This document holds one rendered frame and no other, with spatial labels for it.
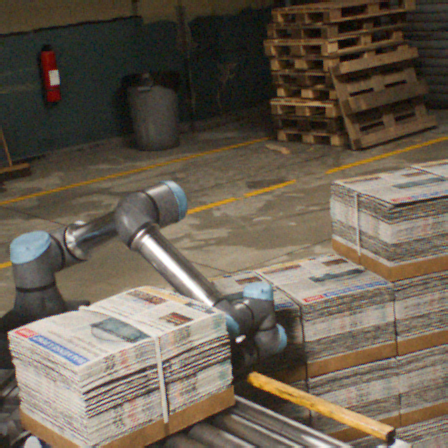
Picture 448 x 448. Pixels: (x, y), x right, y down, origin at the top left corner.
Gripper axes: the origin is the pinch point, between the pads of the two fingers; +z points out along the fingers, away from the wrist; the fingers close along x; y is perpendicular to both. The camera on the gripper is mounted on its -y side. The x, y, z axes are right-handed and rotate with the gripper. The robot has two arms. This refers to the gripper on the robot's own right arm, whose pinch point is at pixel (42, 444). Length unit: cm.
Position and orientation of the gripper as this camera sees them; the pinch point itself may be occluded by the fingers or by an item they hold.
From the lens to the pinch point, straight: 213.1
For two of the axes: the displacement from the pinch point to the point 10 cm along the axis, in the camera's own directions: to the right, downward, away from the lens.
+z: 7.7, -2.4, 6.0
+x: -6.4, -1.5, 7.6
